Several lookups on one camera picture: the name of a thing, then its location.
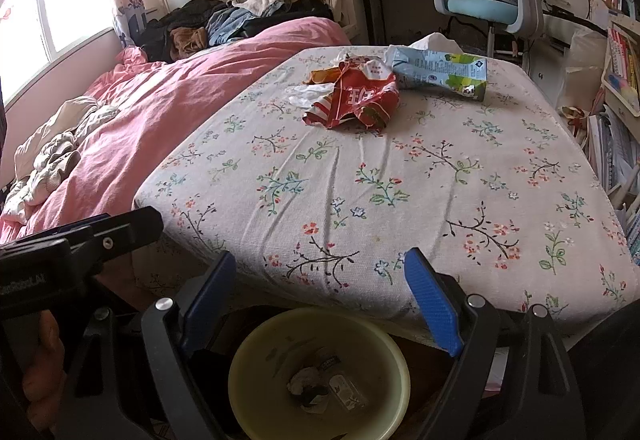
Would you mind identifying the orange and white packet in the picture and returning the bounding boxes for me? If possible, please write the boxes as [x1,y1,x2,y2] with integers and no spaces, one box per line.
[306,66,346,86]

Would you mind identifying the red snack wrapper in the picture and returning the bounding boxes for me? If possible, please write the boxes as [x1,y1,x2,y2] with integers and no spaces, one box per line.
[301,59,401,131]

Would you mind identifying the white garment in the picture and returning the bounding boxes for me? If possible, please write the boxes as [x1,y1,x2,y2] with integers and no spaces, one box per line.
[231,0,291,18]

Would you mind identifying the yellow plastic basin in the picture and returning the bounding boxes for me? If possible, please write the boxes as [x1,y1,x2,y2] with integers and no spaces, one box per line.
[227,305,413,440]

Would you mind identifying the stack of books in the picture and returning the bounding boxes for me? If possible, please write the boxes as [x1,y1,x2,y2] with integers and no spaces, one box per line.
[587,110,640,201]

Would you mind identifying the blue and green tissue pack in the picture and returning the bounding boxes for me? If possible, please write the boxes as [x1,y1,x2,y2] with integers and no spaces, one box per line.
[390,45,488,102]

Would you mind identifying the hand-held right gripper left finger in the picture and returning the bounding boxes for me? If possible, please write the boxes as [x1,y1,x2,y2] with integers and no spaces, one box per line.
[55,250,246,440]

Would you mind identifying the person's left hand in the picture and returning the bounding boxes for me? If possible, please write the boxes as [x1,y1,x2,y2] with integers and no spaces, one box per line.
[22,311,67,417]

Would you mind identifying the blue jeans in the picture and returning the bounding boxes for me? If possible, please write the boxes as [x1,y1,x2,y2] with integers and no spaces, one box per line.
[206,10,261,47]

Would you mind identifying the black garment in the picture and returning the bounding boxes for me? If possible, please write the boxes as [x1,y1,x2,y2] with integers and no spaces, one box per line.
[240,0,336,38]

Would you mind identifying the pink duvet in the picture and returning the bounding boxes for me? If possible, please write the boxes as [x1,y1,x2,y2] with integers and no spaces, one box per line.
[0,17,351,246]

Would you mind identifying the floral tablecloth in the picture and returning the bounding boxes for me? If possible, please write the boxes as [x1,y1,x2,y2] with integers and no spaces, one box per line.
[132,45,640,336]

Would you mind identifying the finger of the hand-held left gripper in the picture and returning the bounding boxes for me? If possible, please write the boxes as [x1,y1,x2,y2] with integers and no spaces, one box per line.
[67,206,164,276]
[35,215,113,243]

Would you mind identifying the row of colourful books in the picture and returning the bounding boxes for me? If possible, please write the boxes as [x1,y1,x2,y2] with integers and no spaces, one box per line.
[607,27,640,93]

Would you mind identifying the brown garment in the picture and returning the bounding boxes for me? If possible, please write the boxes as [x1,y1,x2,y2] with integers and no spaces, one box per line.
[169,26,210,62]

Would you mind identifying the pink bed frame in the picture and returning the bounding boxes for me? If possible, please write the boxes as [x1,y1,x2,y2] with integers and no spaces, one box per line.
[0,27,123,121]

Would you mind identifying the beige crumpled blanket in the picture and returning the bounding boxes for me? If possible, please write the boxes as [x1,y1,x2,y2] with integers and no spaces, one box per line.
[0,96,121,221]

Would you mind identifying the clear plastic bottle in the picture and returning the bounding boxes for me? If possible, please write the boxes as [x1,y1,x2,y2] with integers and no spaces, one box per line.
[310,350,371,413]

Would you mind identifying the paper bag with red ribbon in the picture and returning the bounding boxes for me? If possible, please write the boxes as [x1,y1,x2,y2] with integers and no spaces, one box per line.
[560,105,596,141]

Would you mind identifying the white plastic bag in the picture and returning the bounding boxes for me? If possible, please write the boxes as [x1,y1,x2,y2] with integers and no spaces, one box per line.
[555,27,608,108]

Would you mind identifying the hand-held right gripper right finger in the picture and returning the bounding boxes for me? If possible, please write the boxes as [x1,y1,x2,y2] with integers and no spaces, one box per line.
[402,247,587,440]

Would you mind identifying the white book cart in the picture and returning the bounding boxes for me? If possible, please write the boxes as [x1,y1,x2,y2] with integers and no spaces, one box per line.
[585,15,640,266]

